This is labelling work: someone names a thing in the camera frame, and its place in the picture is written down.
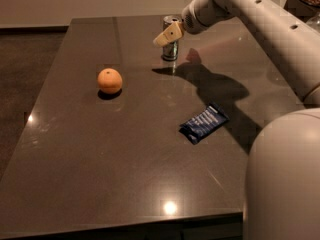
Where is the dark box in background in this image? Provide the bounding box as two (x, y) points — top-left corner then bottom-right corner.
(284, 0), (320, 22)

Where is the silver blue Red Bull can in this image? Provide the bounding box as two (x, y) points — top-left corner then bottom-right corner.
(162, 15), (181, 61)

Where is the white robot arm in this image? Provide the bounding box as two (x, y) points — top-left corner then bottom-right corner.
(154, 0), (320, 240)

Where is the orange fruit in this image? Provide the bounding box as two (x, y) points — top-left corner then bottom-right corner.
(97, 68), (123, 95)

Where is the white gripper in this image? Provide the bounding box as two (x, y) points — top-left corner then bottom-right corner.
(153, 0), (232, 47)

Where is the blue snack bar wrapper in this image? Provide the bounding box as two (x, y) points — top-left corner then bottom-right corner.
(179, 102), (230, 145)

